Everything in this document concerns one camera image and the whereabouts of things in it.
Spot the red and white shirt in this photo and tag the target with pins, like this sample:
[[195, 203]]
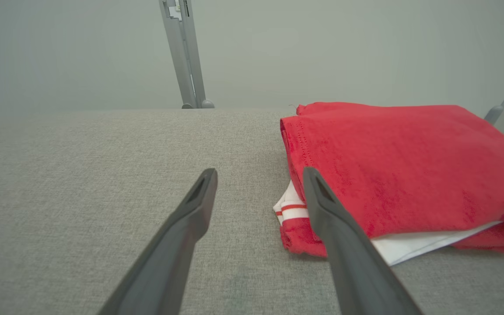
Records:
[[409, 166]]

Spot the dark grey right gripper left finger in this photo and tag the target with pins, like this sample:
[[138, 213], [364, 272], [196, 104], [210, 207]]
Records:
[[169, 262]]

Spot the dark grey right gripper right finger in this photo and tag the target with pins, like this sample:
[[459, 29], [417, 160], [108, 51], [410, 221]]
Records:
[[357, 271]]

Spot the grey metal upright post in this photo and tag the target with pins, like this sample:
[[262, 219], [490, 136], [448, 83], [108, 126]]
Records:
[[186, 57]]

